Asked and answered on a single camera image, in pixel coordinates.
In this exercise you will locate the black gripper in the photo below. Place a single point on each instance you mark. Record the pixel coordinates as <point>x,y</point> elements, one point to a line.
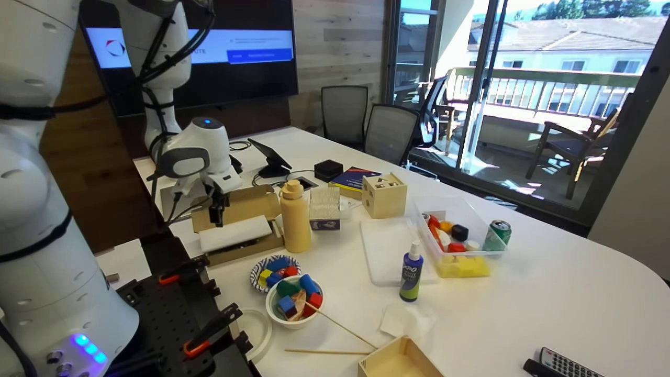
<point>219,202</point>

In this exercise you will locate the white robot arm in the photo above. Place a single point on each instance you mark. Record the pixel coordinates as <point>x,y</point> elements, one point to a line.
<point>60,312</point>

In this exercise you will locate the brown cardboard box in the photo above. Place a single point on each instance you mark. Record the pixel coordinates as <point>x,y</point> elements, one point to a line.
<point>244,204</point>

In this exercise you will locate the black small box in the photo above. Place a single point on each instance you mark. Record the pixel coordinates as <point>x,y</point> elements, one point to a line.
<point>328,169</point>

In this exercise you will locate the wooden shape sorter box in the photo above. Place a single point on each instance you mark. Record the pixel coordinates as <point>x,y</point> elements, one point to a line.
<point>384,195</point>

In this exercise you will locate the black tablet on stand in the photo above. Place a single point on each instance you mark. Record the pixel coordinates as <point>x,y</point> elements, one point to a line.
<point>275,164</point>

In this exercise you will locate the orange black clamp right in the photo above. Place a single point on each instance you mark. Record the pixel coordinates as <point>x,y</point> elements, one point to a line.
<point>177,273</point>

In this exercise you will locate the orange black clamp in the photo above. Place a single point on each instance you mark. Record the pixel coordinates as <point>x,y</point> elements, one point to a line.
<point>203,339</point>
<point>177,273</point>

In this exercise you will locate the tan insulated bottle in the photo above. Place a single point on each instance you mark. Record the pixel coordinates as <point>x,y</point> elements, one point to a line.
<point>296,219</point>

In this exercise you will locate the blue patterned paper plate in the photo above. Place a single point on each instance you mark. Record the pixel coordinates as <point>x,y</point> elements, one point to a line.
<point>273,269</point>

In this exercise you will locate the clear plastic container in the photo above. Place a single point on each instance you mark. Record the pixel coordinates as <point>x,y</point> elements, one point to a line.
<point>326,212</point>

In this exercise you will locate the white bowl with blocks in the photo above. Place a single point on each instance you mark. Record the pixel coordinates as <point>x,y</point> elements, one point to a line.
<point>293,300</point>

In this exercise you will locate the black perforated mounting board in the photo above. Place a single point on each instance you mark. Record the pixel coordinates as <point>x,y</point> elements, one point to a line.
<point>172,314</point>

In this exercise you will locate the blue yellow book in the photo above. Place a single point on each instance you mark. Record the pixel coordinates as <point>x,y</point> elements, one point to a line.
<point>350,180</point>

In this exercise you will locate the orange black clamp left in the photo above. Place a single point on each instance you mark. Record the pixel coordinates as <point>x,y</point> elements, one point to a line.
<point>203,339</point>

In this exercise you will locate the wooden chopstick lower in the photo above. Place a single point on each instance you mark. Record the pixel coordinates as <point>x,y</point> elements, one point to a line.
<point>328,352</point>

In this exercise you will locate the white cutting board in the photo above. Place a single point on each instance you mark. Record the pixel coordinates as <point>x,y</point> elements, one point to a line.
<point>385,240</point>

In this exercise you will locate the black mesh office chair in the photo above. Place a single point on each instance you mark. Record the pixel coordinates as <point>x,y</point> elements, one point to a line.
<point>391,132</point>

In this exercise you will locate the blue paint bottle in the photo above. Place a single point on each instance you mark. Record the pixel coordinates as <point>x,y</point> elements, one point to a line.
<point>410,275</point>

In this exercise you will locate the clear plastic toy bin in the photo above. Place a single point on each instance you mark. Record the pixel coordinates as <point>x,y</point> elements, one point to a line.
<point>456,236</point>

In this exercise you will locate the green soda can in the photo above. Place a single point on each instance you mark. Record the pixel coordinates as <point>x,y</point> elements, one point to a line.
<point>496,236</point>

